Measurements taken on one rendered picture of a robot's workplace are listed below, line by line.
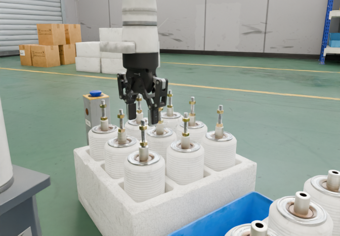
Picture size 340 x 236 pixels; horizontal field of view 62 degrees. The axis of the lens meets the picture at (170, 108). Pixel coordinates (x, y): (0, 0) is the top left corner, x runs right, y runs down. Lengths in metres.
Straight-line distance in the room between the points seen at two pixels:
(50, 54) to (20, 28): 2.28
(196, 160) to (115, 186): 0.20
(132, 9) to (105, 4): 6.71
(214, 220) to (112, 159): 0.29
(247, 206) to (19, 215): 0.54
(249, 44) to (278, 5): 0.84
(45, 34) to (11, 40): 2.03
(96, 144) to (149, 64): 0.35
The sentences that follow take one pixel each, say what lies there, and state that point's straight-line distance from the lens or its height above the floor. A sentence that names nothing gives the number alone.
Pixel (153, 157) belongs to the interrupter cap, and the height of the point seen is 0.25.
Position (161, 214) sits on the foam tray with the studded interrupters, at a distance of 0.65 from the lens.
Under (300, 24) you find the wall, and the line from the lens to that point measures 5.73.
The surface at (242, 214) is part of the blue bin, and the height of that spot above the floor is 0.07.
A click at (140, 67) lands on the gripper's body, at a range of 0.56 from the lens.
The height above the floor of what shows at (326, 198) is 0.25.
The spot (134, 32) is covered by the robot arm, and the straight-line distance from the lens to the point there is 0.56.
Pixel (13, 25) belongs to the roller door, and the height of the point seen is 0.60.
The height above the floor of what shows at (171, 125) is 0.23.
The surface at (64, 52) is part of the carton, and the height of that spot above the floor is 0.18.
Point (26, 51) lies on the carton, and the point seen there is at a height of 0.21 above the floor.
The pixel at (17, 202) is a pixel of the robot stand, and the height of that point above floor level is 0.29.
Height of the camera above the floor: 0.54
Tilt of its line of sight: 16 degrees down
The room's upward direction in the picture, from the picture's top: straight up
